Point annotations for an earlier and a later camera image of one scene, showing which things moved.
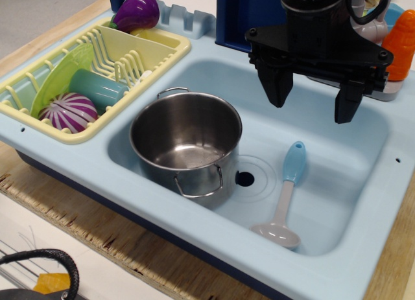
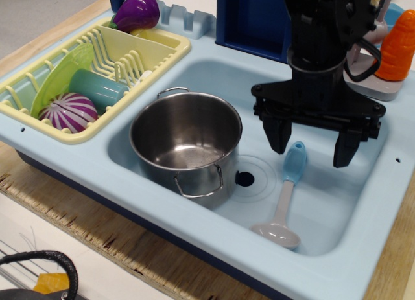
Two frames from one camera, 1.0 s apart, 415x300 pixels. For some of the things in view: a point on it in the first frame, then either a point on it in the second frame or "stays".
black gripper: x=319 y=39 → x=321 y=97
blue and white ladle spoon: x=278 y=233 stays
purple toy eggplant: x=137 y=11 stays
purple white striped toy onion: x=71 y=111 stays
